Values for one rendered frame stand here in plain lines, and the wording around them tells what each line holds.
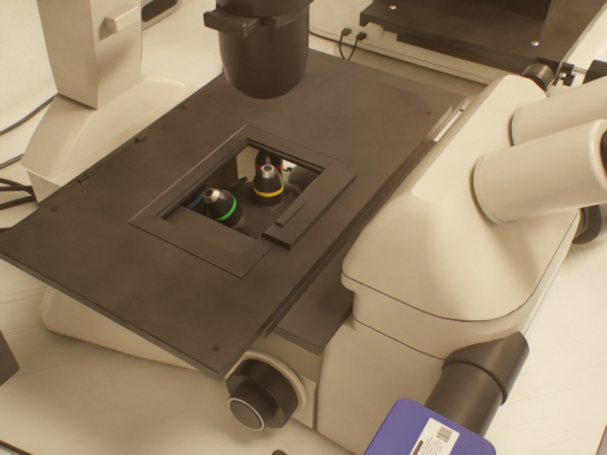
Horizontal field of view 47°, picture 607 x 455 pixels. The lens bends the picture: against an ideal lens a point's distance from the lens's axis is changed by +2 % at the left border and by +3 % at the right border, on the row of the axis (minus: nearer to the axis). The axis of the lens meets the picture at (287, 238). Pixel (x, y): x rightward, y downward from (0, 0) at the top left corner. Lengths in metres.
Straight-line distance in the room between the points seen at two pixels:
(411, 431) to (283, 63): 0.27
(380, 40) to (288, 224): 0.68
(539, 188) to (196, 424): 0.39
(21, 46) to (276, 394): 0.69
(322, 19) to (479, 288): 0.82
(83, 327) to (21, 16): 0.52
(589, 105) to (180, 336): 0.30
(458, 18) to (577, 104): 0.62
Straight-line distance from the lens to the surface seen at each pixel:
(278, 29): 0.50
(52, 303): 0.75
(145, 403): 0.69
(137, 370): 0.72
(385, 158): 0.61
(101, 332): 0.72
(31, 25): 1.11
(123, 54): 0.67
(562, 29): 1.08
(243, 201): 0.63
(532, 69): 0.94
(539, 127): 0.49
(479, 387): 0.46
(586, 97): 0.48
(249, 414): 0.60
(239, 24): 0.48
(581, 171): 0.41
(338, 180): 0.57
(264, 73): 0.52
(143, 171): 0.60
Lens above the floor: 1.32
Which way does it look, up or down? 44 degrees down
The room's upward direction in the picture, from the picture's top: straight up
